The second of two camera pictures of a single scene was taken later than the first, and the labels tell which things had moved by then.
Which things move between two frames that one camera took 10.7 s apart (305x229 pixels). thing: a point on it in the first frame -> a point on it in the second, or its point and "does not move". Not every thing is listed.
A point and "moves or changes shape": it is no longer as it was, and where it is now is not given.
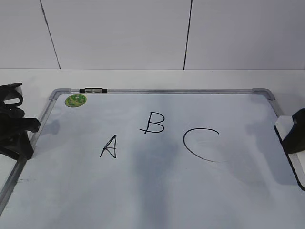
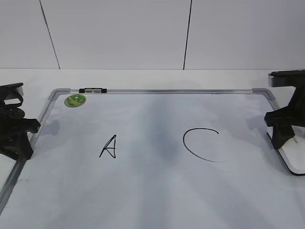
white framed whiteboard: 156,159 does not move
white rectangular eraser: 283,124 moves or changes shape
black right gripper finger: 294,142 -> 282,119
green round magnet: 75,100 does not move
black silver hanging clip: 93,90 does not move
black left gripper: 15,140 does not move
